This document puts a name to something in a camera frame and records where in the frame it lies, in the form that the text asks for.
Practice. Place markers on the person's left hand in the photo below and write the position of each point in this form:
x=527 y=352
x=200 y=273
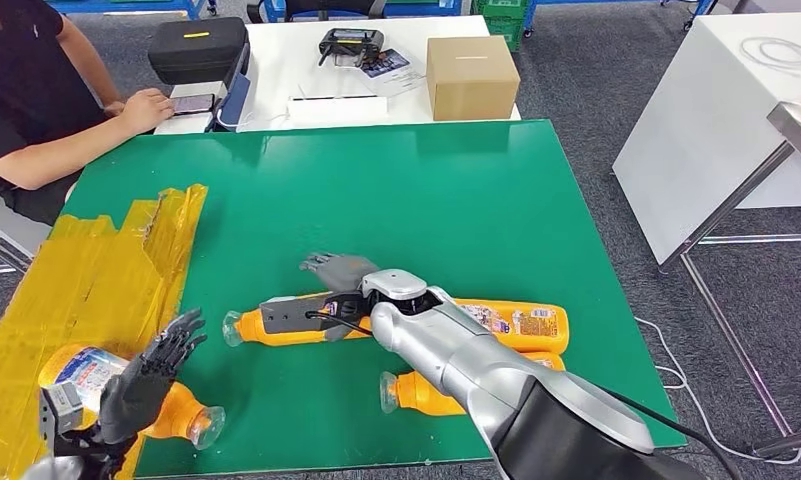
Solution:
x=114 y=107

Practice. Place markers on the person's right forearm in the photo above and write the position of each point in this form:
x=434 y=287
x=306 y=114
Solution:
x=49 y=159

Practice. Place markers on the white table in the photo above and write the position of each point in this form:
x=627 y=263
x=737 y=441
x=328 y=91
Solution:
x=281 y=63
x=695 y=129

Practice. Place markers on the grey chair seat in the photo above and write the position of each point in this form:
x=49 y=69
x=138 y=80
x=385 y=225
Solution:
x=6 y=222

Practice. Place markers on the person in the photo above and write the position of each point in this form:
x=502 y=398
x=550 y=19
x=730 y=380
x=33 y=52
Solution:
x=22 y=73

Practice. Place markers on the person's left forearm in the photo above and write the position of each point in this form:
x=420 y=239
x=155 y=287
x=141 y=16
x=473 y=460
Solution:
x=88 y=63

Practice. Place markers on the orange detergent bottle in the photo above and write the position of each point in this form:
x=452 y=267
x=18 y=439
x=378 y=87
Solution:
x=539 y=324
x=248 y=328
x=420 y=394
x=181 y=411

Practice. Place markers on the printed booklet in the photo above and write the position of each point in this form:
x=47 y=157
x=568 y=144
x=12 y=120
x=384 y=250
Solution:
x=387 y=63

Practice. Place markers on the smartphone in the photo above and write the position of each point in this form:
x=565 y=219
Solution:
x=193 y=104

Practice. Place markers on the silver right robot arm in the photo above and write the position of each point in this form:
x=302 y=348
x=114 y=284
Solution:
x=479 y=371

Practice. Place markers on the person's right hand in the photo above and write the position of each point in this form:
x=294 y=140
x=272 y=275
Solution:
x=145 y=112

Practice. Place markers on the black remote controller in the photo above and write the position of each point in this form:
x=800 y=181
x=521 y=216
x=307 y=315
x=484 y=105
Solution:
x=350 y=43

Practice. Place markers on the black office chair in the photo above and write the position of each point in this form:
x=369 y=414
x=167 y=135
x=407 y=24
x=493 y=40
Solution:
x=327 y=5

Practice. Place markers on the blue metal shelf rack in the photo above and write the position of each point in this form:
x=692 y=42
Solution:
x=420 y=5
x=148 y=4

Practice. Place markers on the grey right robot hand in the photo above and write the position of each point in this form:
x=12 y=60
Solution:
x=344 y=272

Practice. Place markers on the long white box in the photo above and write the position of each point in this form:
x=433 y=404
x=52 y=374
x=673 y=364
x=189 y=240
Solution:
x=337 y=111

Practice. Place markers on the black carrying case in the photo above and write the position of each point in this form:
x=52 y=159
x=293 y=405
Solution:
x=194 y=53

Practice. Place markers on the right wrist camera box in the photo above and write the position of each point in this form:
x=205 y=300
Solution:
x=287 y=314

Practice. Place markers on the green plastic crate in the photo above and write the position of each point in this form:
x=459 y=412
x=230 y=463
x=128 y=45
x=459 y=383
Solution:
x=504 y=33
x=502 y=5

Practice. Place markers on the brown cardboard box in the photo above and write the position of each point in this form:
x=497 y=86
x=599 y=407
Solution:
x=473 y=83

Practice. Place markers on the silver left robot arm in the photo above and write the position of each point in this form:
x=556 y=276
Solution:
x=75 y=460

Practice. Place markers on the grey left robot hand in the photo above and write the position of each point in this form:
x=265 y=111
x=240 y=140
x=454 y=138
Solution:
x=135 y=397

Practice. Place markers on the yellow plastic sheet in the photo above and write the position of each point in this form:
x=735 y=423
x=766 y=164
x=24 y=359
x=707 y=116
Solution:
x=62 y=291

